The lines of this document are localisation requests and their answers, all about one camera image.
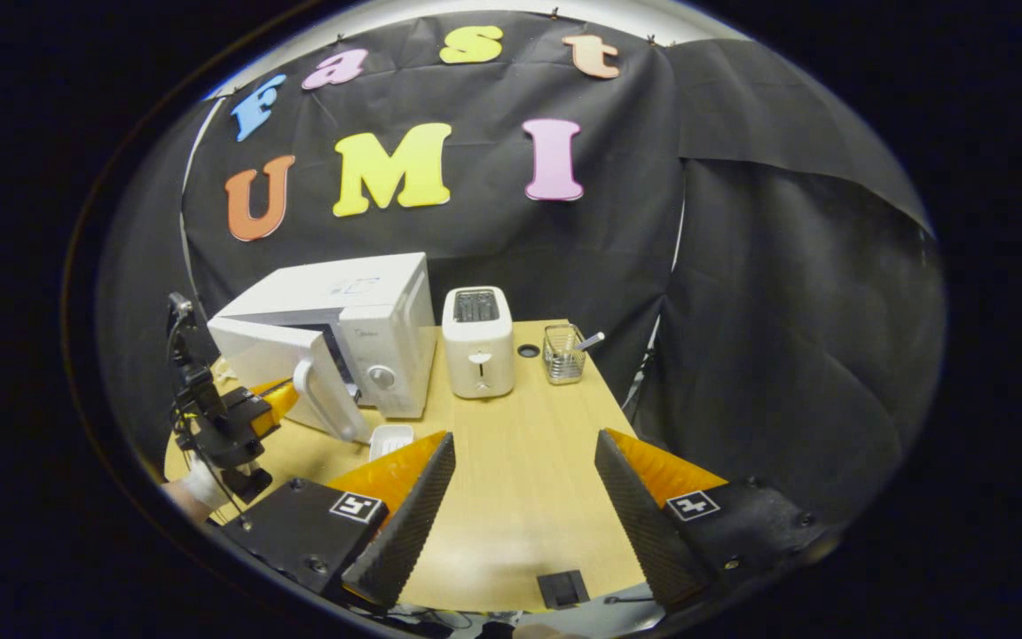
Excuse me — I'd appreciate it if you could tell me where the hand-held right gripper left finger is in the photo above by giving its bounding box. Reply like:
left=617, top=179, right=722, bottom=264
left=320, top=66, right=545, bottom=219
left=209, top=431, right=457, bottom=610

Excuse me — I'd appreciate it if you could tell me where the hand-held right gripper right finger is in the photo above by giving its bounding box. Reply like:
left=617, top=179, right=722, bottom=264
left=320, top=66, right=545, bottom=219
left=594, top=429, right=836, bottom=613

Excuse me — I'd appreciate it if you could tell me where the white microwave oven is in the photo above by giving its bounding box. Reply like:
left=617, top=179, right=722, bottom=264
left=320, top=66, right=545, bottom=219
left=208, top=252, right=437, bottom=445

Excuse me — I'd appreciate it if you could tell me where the small white plastic tray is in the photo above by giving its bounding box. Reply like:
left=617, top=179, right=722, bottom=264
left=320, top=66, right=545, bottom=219
left=368, top=424, right=415, bottom=462

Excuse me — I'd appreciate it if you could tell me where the small black block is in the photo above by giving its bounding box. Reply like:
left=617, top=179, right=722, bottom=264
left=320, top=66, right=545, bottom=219
left=536, top=571, right=590, bottom=610

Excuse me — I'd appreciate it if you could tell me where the white toaster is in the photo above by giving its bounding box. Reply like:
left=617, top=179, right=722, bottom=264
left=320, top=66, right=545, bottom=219
left=442, top=286, right=516, bottom=399

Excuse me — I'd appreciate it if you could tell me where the metal wire holder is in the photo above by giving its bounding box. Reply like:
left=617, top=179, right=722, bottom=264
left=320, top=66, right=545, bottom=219
left=543, top=324, right=588, bottom=385

